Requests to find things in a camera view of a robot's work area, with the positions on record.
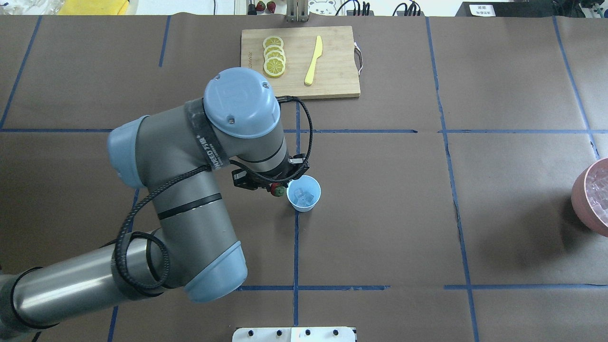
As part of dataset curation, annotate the red strawberry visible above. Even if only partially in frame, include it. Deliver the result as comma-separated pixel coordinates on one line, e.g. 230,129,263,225
268,182,286,197

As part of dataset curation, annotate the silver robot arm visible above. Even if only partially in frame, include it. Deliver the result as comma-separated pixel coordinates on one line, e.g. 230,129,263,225
1,67,305,342

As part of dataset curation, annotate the light blue paper cup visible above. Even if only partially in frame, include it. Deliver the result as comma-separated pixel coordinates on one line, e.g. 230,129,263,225
286,175,322,212

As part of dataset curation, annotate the pink bowl of ice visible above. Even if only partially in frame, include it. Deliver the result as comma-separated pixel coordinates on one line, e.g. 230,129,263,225
571,158,608,237

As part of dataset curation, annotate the wooden cutting board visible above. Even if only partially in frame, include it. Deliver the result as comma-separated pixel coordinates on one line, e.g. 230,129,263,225
241,26,361,99

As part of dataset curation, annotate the lemon slice near board edge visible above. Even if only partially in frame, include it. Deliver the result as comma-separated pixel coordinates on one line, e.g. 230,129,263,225
263,57,286,78

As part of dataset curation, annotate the yellow plastic knife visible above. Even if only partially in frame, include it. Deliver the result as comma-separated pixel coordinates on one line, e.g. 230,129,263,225
304,35,323,86

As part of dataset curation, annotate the middle lemon slice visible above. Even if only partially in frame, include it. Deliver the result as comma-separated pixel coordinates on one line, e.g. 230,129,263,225
264,45,286,61

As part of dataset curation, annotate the far lemon slice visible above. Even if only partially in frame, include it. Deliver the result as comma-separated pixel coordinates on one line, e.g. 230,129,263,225
262,36,284,49

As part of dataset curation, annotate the yellow cloth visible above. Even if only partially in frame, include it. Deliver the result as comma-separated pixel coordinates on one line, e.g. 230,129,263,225
58,0,130,16

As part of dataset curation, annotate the clear plastic bag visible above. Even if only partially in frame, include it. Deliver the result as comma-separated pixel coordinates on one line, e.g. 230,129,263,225
0,0,65,15

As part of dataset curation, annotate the arm black camera mount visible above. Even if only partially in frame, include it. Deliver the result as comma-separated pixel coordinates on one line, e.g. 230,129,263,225
230,153,310,192

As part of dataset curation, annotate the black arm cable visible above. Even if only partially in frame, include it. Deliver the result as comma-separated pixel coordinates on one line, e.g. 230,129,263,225
114,96,314,291

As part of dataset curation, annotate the aluminium frame post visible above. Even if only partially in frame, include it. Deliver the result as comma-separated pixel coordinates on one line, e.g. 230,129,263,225
286,0,310,22

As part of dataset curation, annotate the white camera post with base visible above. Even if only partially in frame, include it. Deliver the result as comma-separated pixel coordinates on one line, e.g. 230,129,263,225
232,326,358,342

